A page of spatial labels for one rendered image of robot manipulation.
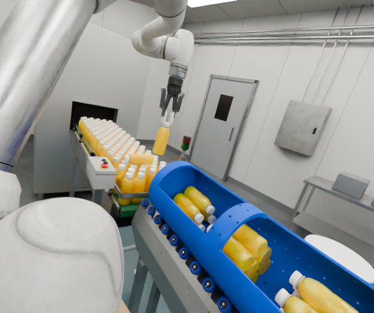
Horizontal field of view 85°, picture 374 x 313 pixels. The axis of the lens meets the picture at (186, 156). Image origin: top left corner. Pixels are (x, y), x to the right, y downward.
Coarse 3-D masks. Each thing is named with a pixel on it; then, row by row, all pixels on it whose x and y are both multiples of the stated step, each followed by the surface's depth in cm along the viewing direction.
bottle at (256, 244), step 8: (240, 232) 69; (248, 232) 67; (256, 232) 68; (240, 240) 68; (248, 240) 66; (256, 240) 65; (264, 240) 65; (248, 248) 65; (256, 248) 63; (264, 248) 67; (256, 256) 65
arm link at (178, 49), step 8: (184, 32) 93; (168, 40) 94; (176, 40) 94; (184, 40) 94; (192, 40) 96; (168, 48) 95; (176, 48) 94; (184, 48) 94; (192, 48) 97; (168, 56) 97; (176, 56) 95; (184, 56) 96; (184, 64) 97
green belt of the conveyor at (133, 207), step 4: (76, 132) 222; (88, 152) 174; (116, 196) 119; (116, 200) 115; (132, 204) 115; (136, 204) 116; (120, 208) 109; (124, 208) 110; (128, 208) 111; (132, 208) 112; (136, 208) 113; (124, 212) 109; (128, 212) 110; (132, 212) 111; (120, 216) 109; (124, 216) 109; (128, 216) 112
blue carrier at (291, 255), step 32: (160, 192) 89; (224, 192) 92; (192, 224) 71; (224, 224) 64; (256, 224) 81; (224, 256) 59; (288, 256) 71; (320, 256) 60; (224, 288) 60; (256, 288) 51; (288, 288) 69; (352, 288) 56
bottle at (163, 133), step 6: (162, 126) 108; (162, 132) 107; (168, 132) 108; (156, 138) 109; (162, 138) 108; (168, 138) 111; (156, 144) 110; (162, 144) 109; (156, 150) 110; (162, 150) 111
